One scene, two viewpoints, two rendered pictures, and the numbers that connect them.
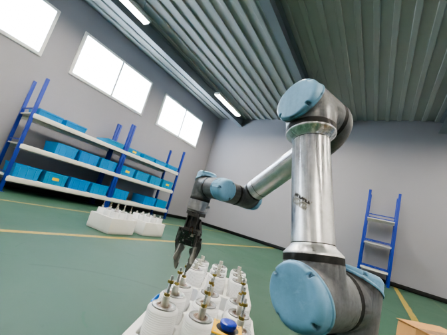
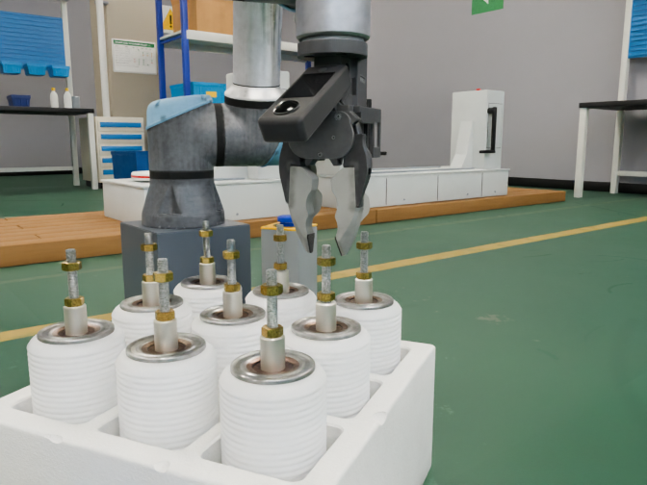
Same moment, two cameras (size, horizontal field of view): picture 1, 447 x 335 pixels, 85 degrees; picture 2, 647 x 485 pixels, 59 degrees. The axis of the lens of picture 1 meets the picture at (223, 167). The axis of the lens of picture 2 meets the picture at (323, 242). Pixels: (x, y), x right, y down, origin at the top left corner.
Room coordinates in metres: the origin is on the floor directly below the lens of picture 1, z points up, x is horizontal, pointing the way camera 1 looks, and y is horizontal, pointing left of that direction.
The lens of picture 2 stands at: (1.50, 0.23, 0.45)
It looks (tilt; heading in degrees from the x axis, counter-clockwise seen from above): 10 degrees down; 197
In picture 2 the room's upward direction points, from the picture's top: straight up
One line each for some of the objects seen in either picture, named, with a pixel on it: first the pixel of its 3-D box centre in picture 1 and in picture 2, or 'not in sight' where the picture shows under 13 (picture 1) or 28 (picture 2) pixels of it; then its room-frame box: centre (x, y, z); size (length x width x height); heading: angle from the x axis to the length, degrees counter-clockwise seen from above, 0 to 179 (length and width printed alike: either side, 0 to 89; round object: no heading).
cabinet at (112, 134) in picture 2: not in sight; (113, 152); (-3.54, -3.61, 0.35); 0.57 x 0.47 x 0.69; 56
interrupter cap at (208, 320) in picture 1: (200, 317); (280, 291); (0.80, -0.05, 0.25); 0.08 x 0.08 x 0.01
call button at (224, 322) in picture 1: (227, 326); (289, 221); (0.62, -0.11, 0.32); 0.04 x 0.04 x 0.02
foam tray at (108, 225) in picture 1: (112, 223); not in sight; (3.16, 1.15, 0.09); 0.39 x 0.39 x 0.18; 63
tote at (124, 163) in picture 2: not in sight; (145, 172); (-2.88, -2.78, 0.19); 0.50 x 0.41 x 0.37; 60
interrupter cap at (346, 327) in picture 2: (173, 293); (325, 328); (0.93, 0.05, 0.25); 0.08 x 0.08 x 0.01
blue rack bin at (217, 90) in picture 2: not in sight; (198, 95); (-3.66, -2.66, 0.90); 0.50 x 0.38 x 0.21; 57
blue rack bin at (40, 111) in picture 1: (45, 116); not in sight; (4.23, 3.28, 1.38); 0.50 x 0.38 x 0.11; 56
